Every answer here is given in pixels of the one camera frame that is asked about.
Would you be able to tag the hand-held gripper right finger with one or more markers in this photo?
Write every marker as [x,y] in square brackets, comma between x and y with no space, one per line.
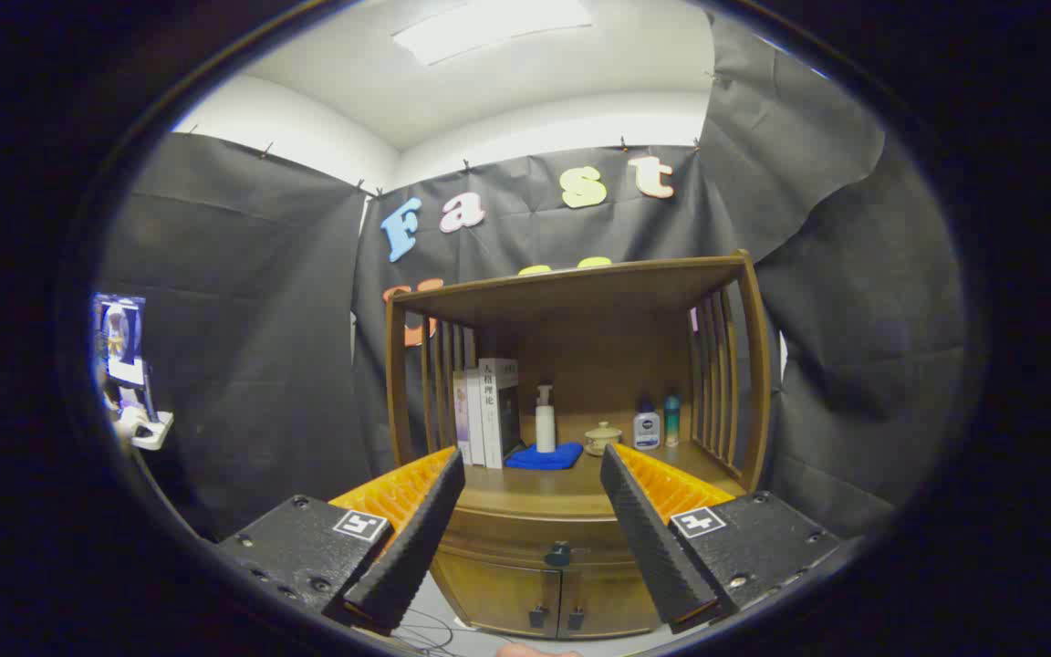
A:
[649,538]

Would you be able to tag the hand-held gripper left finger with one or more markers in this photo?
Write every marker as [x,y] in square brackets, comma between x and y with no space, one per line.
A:
[416,538]

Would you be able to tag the wooden drawer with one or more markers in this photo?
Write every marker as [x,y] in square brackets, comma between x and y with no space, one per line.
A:
[507,538]

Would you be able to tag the wooden cabinet door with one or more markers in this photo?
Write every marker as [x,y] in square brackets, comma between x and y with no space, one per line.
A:
[498,593]
[612,602]

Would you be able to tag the wooden countertop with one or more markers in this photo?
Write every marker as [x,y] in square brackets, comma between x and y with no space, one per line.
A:
[544,488]

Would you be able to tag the wooden cabinet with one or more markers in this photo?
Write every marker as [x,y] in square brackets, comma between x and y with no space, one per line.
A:
[598,356]

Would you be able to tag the white lotion bottle blue cap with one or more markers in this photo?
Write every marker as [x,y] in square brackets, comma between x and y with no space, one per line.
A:
[646,431]

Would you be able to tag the beige ceramic lidded cup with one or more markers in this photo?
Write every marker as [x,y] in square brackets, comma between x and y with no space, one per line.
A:
[602,440]

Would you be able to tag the teal bottle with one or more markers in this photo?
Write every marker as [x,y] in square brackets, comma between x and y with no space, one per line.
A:
[671,422]

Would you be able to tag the pale pink book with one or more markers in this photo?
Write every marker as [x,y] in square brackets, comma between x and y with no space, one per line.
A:
[460,415]

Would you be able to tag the blue folded cloth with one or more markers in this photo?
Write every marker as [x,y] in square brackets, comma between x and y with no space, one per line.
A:
[544,458]

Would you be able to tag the plain white book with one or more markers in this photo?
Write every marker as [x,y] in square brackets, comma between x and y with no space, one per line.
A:
[476,420]

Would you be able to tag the white pump bottle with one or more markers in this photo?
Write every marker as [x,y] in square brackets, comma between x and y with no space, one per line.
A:
[546,431]

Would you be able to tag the black backdrop cloth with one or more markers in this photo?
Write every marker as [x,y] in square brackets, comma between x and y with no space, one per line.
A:
[243,319]

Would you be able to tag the white tray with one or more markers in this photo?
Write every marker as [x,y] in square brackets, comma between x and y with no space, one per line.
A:
[153,431]

